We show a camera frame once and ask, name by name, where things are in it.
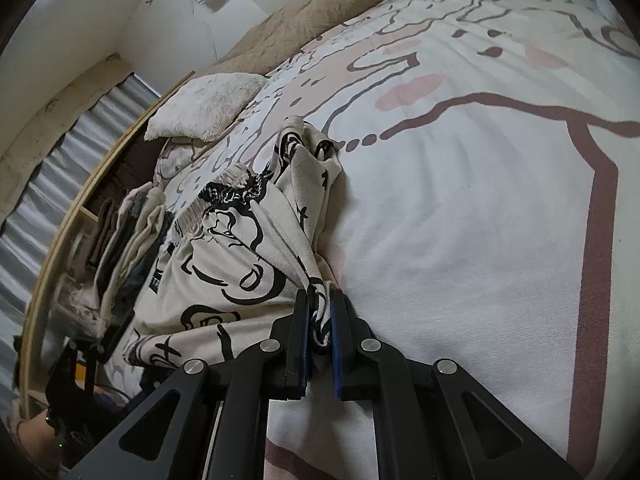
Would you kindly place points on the beige patterned valance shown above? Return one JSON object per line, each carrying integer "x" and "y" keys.
{"x": 55, "y": 115}

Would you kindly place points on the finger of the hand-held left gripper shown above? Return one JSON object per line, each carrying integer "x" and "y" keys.
{"x": 117, "y": 332}

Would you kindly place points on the white fluffy pillow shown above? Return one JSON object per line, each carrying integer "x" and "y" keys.
{"x": 205, "y": 105}

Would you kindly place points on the wooden window shelf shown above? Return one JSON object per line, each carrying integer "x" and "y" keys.
{"x": 65, "y": 232}

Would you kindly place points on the printed bed sheet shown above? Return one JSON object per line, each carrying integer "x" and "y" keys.
{"x": 475, "y": 185}

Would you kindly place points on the stack of folded clothes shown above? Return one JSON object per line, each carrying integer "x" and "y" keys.
{"x": 125, "y": 240}

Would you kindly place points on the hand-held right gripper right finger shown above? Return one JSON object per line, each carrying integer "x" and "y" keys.
{"x": 337, "y": 355}

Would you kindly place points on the grey curtain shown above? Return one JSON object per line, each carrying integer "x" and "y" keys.
{"x": 35, "y": 240}

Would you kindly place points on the cream black-print pants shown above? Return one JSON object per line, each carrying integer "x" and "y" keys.
{"x": 225, "y": 260}

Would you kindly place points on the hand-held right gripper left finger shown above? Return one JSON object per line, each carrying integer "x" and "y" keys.
{"x": 301, "y": 340}

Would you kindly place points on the person's left forearm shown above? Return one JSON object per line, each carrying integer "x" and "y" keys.
{"x": 32, "y": 442}

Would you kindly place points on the beige duvet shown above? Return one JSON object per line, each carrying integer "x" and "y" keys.
{"x": 320, "y": 5}

